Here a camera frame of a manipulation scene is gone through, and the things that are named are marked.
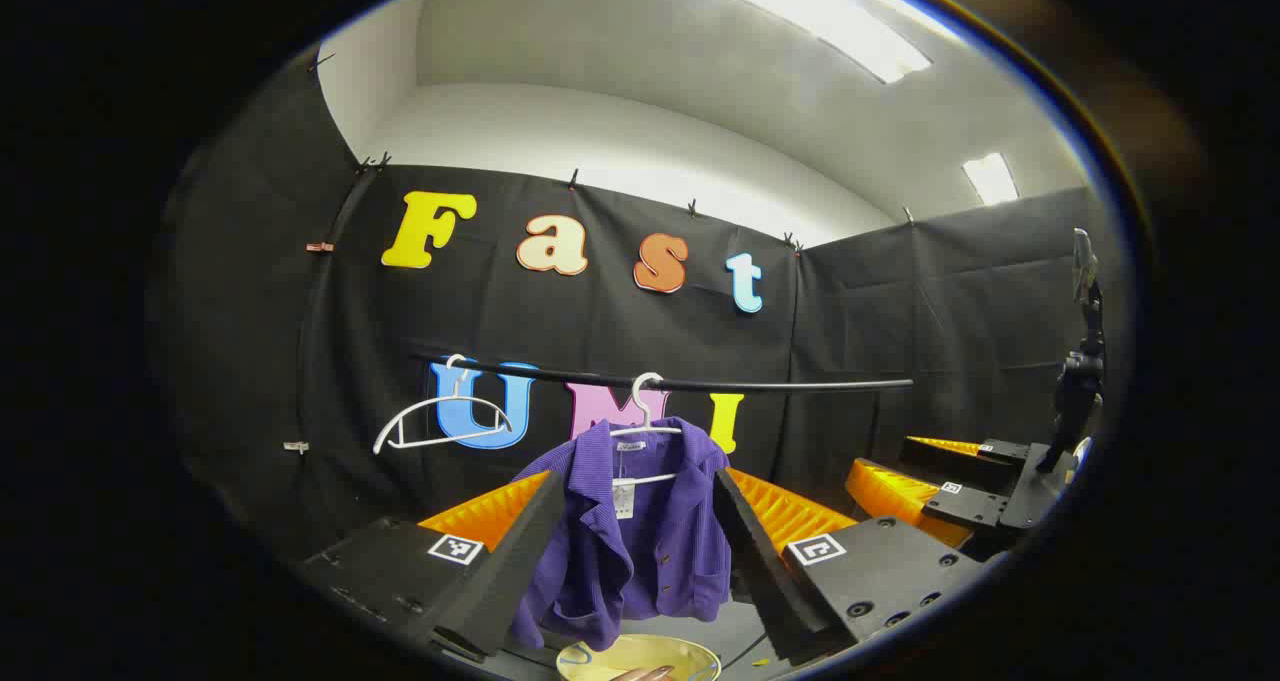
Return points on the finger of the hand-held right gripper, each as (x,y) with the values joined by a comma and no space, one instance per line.
(960,464)
(965,506)

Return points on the white clothes hanger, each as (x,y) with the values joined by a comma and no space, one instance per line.
(648,423)
(440,401)

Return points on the black clothes rack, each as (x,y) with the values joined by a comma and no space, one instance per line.
(700,384)

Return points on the purple knit jacket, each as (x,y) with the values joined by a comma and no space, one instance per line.
(660,541)

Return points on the yellow laundry hamper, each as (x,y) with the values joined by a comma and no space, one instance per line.
(640,651)

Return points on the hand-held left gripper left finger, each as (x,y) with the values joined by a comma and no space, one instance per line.
(510,571)

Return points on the large ceiling light panel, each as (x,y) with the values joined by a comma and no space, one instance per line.
(830,16)

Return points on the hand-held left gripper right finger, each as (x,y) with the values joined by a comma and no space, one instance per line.
(760,571)

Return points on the small ceiling light panel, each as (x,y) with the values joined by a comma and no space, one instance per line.
(990,179)

